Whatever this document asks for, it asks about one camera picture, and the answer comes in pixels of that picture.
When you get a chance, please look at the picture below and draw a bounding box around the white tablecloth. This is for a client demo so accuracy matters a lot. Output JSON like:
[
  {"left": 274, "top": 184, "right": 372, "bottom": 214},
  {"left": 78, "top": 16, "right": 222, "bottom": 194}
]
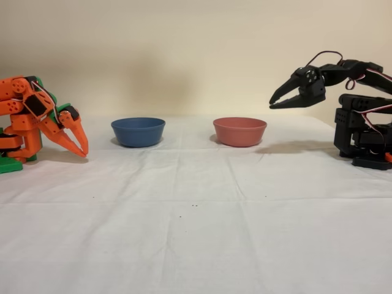
[{"left": 0, "top": 115, "right": 392, "bottom": 294}]

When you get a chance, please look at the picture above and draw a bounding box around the red bowl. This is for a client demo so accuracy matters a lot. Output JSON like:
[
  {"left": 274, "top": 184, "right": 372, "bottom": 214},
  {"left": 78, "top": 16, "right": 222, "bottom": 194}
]
[{"left": 213, "top": 117, "right": 268, "bottom": 148}]

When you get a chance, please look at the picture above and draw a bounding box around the blue bowl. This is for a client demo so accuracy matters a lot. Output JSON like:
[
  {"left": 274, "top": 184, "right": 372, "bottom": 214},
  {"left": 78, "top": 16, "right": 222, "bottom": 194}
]
[{"left": 110, "top": 117, "right": 167, "bottom": 148}]

